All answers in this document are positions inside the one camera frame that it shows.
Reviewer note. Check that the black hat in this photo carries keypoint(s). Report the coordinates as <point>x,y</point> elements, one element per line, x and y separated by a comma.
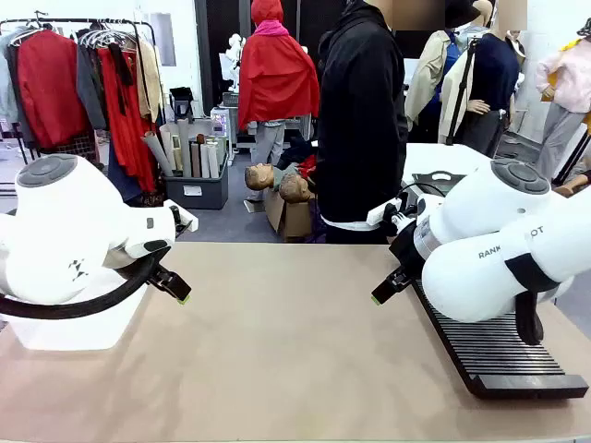
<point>461,11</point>

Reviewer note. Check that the black slotted PCB rack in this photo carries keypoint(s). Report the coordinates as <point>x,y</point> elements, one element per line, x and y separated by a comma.
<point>489,350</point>

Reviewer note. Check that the mannequin in red cape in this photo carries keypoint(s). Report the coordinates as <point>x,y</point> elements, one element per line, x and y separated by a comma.
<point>277,78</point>

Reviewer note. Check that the black clothes rack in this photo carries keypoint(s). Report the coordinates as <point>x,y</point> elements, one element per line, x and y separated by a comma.
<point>138,55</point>

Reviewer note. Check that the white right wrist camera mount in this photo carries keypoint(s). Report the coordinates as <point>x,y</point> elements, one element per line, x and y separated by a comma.
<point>381,211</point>

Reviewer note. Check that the mannequin in pink top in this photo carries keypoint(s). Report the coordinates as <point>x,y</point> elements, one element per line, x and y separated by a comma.
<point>565,92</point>

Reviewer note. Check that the light grey hanging garment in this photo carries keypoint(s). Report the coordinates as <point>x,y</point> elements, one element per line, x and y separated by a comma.
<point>7,78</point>

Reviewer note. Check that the white side table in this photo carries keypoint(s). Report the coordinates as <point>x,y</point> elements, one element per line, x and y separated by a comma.
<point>434,157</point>

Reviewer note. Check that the grey bin with label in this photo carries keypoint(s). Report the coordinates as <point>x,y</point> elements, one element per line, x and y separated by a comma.
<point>198,189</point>

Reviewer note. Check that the beige paper roll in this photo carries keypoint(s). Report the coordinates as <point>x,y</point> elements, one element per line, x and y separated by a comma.
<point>168,145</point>

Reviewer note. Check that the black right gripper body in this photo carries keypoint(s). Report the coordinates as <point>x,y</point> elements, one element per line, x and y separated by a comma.
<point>407,249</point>

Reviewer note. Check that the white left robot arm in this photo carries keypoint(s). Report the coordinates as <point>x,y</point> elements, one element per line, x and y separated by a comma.
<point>60,221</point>

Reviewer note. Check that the beige hanging garment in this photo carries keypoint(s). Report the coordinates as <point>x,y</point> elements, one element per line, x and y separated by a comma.
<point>148,78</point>

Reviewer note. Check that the mannequin in beige coat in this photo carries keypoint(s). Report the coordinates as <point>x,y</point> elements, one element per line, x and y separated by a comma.
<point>431,69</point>

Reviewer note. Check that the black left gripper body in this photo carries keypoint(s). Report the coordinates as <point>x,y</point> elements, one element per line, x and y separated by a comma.
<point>161,276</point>

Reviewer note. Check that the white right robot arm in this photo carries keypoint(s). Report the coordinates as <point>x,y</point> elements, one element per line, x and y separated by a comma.
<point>489,240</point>

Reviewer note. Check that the dark grey hanging garment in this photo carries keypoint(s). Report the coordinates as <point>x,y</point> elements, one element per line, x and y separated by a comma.
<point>90,87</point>

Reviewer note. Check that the person in black jacket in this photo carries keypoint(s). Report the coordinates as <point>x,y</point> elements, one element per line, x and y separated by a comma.
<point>360,115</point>

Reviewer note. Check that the white robot figure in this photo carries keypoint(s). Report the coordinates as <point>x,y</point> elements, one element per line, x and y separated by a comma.
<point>234,60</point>

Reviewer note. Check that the black tripod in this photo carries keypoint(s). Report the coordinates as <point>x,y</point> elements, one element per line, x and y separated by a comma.
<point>459,97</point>

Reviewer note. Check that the red jacket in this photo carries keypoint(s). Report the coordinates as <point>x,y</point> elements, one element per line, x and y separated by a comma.
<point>46,87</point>

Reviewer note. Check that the mannequin head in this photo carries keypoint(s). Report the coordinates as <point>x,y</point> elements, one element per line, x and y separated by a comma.
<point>259,176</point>
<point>294,187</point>

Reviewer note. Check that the clear plastic storage box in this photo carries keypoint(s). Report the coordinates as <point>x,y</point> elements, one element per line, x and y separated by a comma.
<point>78,327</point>

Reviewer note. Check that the brown cardboard box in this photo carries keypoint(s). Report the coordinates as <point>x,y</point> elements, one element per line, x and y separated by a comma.
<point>291,217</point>

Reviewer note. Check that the long red dress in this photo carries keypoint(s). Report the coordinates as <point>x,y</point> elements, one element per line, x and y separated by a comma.
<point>124,120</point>

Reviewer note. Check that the mannequin in navy top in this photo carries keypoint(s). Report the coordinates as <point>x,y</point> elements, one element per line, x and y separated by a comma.
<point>496,78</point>

